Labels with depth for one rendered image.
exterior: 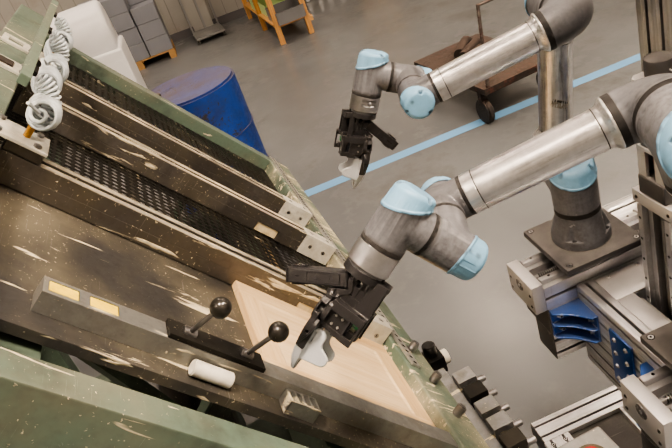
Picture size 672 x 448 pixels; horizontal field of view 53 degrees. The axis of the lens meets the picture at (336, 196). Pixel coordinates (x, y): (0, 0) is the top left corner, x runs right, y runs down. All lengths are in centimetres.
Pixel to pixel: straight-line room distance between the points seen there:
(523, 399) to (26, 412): 222
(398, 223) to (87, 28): 585
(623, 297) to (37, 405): 136
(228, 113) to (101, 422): 340
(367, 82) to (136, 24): 827
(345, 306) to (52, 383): 44
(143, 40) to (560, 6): 873
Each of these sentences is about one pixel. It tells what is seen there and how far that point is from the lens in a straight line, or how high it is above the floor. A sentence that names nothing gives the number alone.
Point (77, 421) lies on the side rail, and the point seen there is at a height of 160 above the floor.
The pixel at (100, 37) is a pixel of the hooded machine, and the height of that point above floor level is 110.
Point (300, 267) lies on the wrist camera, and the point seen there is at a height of 155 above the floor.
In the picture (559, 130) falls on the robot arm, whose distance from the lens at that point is 117.
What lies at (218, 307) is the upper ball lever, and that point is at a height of 153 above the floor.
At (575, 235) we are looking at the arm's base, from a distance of 183.
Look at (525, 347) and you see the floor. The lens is 309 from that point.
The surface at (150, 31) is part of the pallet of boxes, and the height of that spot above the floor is 45.
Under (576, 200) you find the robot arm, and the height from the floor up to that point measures 118.
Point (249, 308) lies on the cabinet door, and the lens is 157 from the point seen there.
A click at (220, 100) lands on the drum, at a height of 91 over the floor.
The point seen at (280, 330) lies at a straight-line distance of 120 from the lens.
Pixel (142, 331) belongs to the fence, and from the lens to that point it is 120.
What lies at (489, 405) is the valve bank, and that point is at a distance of 186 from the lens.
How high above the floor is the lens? 215
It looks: 28 degrees down
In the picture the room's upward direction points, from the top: 20 degrees counter-clockwise
